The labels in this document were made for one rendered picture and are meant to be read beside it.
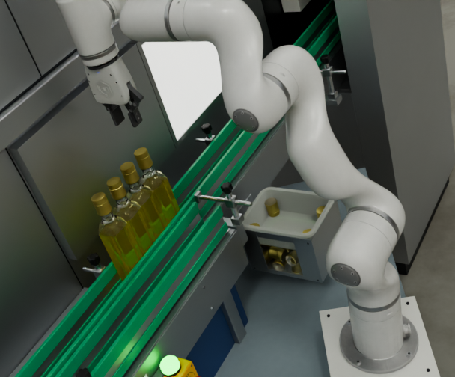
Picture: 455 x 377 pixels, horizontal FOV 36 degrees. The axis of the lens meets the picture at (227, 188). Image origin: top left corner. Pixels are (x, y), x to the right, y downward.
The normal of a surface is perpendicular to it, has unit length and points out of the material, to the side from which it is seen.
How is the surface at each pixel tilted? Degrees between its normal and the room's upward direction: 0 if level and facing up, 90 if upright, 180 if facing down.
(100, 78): 88
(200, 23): 79
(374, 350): 92
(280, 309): 0
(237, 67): 48
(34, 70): 90
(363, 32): 90
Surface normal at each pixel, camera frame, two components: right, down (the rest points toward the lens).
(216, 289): 0.84, 0.11
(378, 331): -0.06, 0.65
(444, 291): -0.26, -0.77
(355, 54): -0.47, 0.62
